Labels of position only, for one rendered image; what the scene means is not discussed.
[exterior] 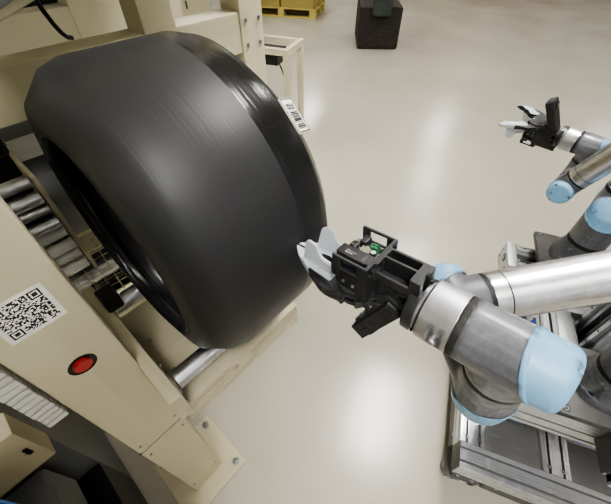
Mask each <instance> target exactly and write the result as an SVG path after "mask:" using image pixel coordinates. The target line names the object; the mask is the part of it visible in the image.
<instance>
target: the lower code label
mask: <svg viewBox="0 0 611 504"><path fill-rule="evenodd" d="M66 313H68V312H67V310H66V309H65V308H64V307H63V306H62V305H61V304H60V303H59V302H58V301H57V300H56V299H55V298H54V297H53V296H52V295H51V294H50V293H49V292H48V291H47V290H46V288H45V287H44V286H43V285H42V284H41V283H40V282H38V283H36V284H35V285H33V286H31V287H29V288H27V289H26V290H24V291H22V292H20V293H18V294H16V295H15V296H13V297H11V298H9V299H7V300H5V301H4V302H2V303H0V337H1V338H3V339H4V340H6V341H7V342H8V343H10V344H11V345H12V346H14V345H16V344H18V343H19V342H21V341H22V340H24V339H26V338H27V337H29V336H31V335H32V334H34V333H35V332H37V331H39V330H40V329H42V328H44V327H45V326H47V325H48V324H50V323H52V322H53V321H55V320H57V319H58V318H60V317H61V316H63V315H65V314H66Z"/></svg>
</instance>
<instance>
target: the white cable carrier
mask: <svg viewBox="0 0 611 504"><path fill-rule="evenodd" d="M0 402H1V403H3V404H4V403H5V404H6V405H8V406H12V408H14V409H15V410H18V411H19V412H21V413H24V415H26V416H28V417H30V418H31V419H33V420H35V419H36V420H37V421H39V422H41V423H42V424H44V425H46V426H47V427H49V428H51V427H52V426H54V425H55V424H56V423H58V422H59V421H60V420H61V419H63V418H64V417H65V416H67V415H68V414H69V412H68V411H67V409H66V408H65V406H64V404H62V403H61V402H59V401H58V400H56V399H55V398H53V397H52V396H50V395H49V394H47V393H45V392H44V391H42V390H41V389H39V388H38V387H36V386H35V385H33V384H31V383H30V382H28V381H27V380H25V379H24V378H22V377H21V376H19V375H18V374H16V373H14V372H13V371H11V370H10V369H8V368H7V367H5V366H4V365H2V364H0Z"/></svg>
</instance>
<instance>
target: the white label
mask: <svg viewBox="0 0 611 504"><path fill-rule="evenodd" d="M278 101H279V103H280V104H281V106H282V108H283V109H284V111H285V112H286V114H287V116H288V117H289V119H290V120H291V122H292V124H293V125H294V127H295V128H296V130H297V132H298V133H299V134H303V133H305V132H308V131H310V128H309V127H308V125H307V124H306V122H305V120H304V119H303V117H302V115H301V114H300V112H299V111H298V109H297V107H296V106H295V104H294V103H293V101H292V99H291V98H281V99H278Z"/></svg>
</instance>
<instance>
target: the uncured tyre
mask: <svg viewBox="0 0 611 504"><path fill-rule="evenodd" d="M278 99H279V98H278V97H277V96H276V94H275V93H274V92H273V91H272V90H271V88H270V87H269V86H268V85H267V84H266V83H265V82H264V81H263V80H262V79H261V78H260V77H259V76H258V75H257V74H256V73H254V72H253V71H252V70H251V69H250V68H249V67H248V66H247V65H246V64H245V63H243V62H242V61H241V60H240V59H239V58H238V57H237V56H235V55H234V54H233V53H231V52H230V51H229V50H227V49H226V48H225V47H223V46H222V45H220V44H218V43H216V42H215V41H213V40H211V39H209V38H206V37H204V36H201V35H197V34H193V33H185V32H177V31H161V32H157V33H152V34H148V35H144V36H139V37H135V38H131V39H126V40H122V41H118V42H114V43H109V44H105V45H101V46H96V47H92V48H88V49H83V50H79V51H75V52H71V53H66V54H62V55H58V56H56V57H54V58H53V59H51V60H50V61H48V62H47V63H45V64H44V65H42V66H40V67H39V68H37V69H36V71H35V74H34V77H33V79H32V82H31V85H30V88H29V91H28V93H27V96H26V99H25V102H24V109H25V113H26V116H27V119H28V122H29V124H30V126H31V129H32V131H33V133H34V135H35V137H36V139H37V141H38V143H39V145H40V147H41V149H42V151H43V153H44V155H45V157H46V159H47V161H48V163H49V165H50V167H51V168H52V170H53V172H54V174H55V175H56V177H57V179H58V181H59V182H60V184H61V185H62V187H63V189H64V190H65V192H66V193H67V195H68V197H69V198H70V200H71V201H72V203H73V204H74V206H75V207H76V209H77V210H78V212H79V213H80V215H81V216H82V218H83V219H84V220H85V222H86V223H87V225H88V226H89V228H90V229H91V230H92V232H93V233H94V234H95V236H96V237H97V239H98V240H99V241H100V243H101V244H102V245H103V247H104V248H105V249H106V251H107V252H108V253H109V255H110V256H111V257H112V259H113V260H114V261H115V262H116V264H117V265H118V266H119V268H120V269H121V270H122V271H123V273H124V274H125V275H126V276H127V277H128V279H129V280H130V281H131V282H132V284H133V285H134V286H135V287H136V288H137V289H138V291H139V292H140V293H141V294H142V295H143V296H144V297H145V299H146V300H147V301H148V302H149V303H150V304H151V305H152V306H153V307H154V308H155V309H156V311H157V312H158V313H159V314H160V315H161V316H162V317H163V318H164V319H166V320H167V321H168V322H169V323H170V324H171V325H172V326H173V327H174V328H176V329H177V330H178V331H179V332H180V333H181V334H182V335H183V336H184V337H186V338H187V339H188V340H189V341H191V342H192V343H193V344H195V345H196V346H198V347H200V348H203V349H233V348H235V347H237V346H239V345H241V344H243V343H245V342H247V341H249V340H250V339H251V338H252V337H253V336H255V335H256V334H257V333H258V332H259V331H260V330H261V329H262V328H263V327H265V326H266V325H267V324H268V323H269V322H270V321H271V320H272V319H274V318H275V317H276V316H277V315H278V314H279V313H280V312H281V311H282V310H284V309H285V308H286V307H287V306H288V305H289V304H290V303H291V302H293V301H294V300H295V299H296V298H297V297H298V296H299V295H300V294H301V293H303V292H304V291H305V290H306V289H307V288H308V287H309V286H310V284H311V282H312V279H311V278H310V276H309V274H308V272H307V271H306V269H305V267H304V266H303V264H302V262H301V260H300V258H299V255H298V251H297V245H298V244H299V243H301V242H306V241H307V240H312V241H313V242H315V243H318V241H319V237H320V233H321V230H322V228H323V227H328V225H327V213H326V203H325V196H324V191H323V187H322V183H321V179H320V176H319V173H318V169H317V167H316V164H315V161H314V159H313V156H312V154H311V151H310V149H309V147H308V145H307V143H306V141H305V139H304V137H303V135H302V134H299V133H298V132H297V130H296V128H295V127H294V125H293V124H292V122H291V120H290V119H289V117H288V116H287V114H286V112H285V111H284V109H283V108H282V106H281V104H280V103H279V101H278ZM283 297H285V298H283ZM282 298H283V299H282ZM281 299H282V300H281ZM280 300H281V301H280ZM279 301H280V302H279ZM278 302H279V303H278ZM276 303H278V304H277V305H275V304H276ZM274 305H275V306H274ZM273 306H274V307H273ZM272 307H273V308H272ZM271 308H272V309H271ZM270 309H271V310H270ZM268 310H270V311H269V312H267V311H268ZM266 312H267V313H266ZM265 313H266V314H265ZM264 314H265V315H264ZM263 315H264V316H263ZM261 316H263V317H262V318H260V317H261ZM259 318H260V319H259ZM258 319H259V320H258ZM257 320H258V321H257ZM256 321H257V322H256ZM255 322H256V323H255Z"/></svg>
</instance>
